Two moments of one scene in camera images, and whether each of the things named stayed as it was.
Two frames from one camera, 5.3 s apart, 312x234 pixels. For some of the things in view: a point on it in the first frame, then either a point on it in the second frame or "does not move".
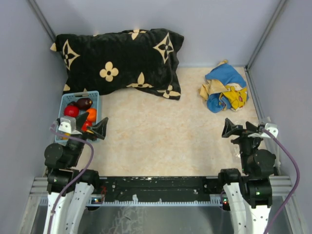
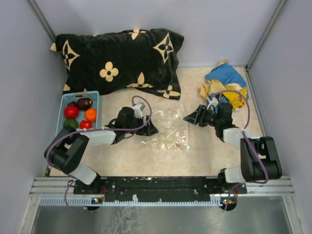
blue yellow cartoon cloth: x=225 y=88 does not move
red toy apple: x=71 y=110 does not move
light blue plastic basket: x=66 y=97 does not move
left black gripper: x=99 y=129 -> x=149 y=130
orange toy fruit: x=92 y=115 does not move
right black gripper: x=230 y=128 -> x=197 y=117
